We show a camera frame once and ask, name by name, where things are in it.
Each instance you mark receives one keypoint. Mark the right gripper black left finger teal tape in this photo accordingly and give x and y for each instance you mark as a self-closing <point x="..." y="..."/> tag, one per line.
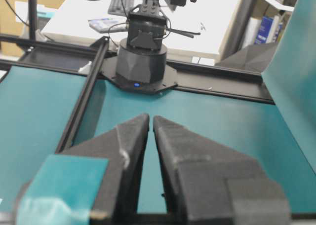
<point x="93" y="182"/>

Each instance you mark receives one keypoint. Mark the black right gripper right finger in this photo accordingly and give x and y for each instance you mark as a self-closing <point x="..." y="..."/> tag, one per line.
<point x="207" y="183"/>

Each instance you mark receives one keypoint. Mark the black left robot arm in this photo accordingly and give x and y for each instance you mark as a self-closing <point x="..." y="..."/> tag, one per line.
<point x="95" y="182"/>

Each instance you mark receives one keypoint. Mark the teal backdrop sheet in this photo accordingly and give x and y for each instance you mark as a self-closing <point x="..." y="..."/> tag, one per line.
<point x="291" y="77"/>

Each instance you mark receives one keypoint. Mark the blue white box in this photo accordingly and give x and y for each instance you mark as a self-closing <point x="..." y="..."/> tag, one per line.
<point x="107" y="25"/>

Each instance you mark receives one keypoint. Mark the white desk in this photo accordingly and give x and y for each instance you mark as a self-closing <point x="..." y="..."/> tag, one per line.
<point x="194" y="28"/>

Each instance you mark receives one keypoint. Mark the cardboard box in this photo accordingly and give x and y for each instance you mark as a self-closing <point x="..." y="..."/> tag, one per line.
<point x="14" y="14"/>

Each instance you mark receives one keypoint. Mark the black vertical pole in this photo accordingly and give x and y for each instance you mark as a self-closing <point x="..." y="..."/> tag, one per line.
<point x="32" y="12"/>

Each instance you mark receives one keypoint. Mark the black aluminium centre rail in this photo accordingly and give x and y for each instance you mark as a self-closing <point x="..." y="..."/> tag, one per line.
<point x="77" y="114"/>

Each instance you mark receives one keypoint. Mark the black aluminium rail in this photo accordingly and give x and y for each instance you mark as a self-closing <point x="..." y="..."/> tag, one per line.
<point x="77" y="114"/>
<point x="224" y="82"/>

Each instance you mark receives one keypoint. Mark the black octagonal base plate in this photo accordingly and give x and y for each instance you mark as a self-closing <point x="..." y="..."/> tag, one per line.
<point x="169" y="80"/>

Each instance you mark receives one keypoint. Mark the black aluminium back rail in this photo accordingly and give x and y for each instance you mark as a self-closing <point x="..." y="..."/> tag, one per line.
<point x="224" y="82"/>

